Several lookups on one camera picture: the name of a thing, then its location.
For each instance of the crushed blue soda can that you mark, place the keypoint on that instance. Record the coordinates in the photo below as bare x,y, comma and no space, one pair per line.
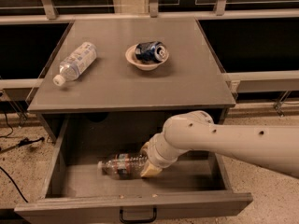
154,51

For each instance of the black drawer handle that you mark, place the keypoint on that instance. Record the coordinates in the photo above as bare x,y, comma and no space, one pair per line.
146,216

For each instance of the white bowl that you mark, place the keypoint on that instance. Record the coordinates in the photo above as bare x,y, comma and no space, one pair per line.
131,58

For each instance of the open grey top drawer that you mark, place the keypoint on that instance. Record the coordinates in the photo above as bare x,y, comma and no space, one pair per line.
76,191

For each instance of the water bottle white label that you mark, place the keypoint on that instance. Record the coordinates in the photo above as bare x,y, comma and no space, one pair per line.
72,67

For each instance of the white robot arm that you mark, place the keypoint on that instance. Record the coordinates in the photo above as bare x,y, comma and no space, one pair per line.
275,148

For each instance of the metal window railing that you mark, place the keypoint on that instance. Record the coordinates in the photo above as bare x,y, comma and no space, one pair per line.
45,11

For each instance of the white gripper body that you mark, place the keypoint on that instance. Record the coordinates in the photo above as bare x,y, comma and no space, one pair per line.
153,156

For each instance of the grey cabinet with top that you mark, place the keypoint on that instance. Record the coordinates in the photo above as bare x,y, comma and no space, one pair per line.
189,79

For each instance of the clear bottle red label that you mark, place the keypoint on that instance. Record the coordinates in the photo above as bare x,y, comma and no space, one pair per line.
123,166

